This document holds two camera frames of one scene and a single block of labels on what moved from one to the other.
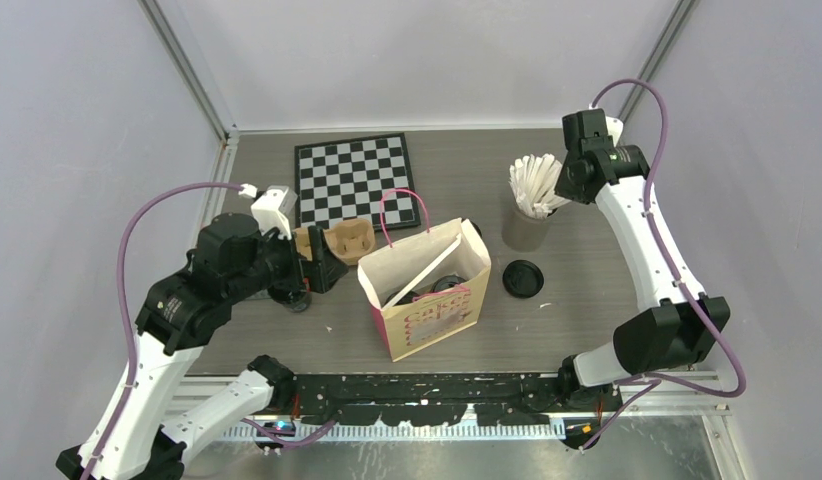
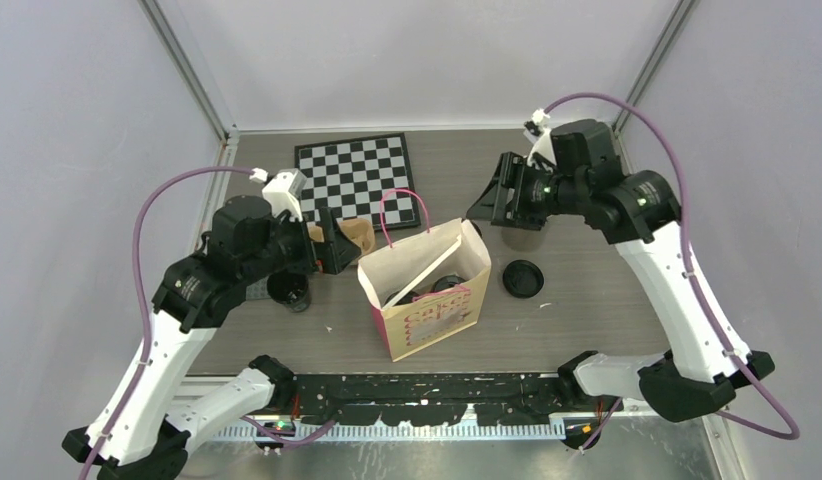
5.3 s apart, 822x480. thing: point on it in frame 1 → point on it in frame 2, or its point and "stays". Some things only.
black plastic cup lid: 476,227 stays
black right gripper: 565,188 → 491,204
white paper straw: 455,240 stays
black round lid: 523,279 stays
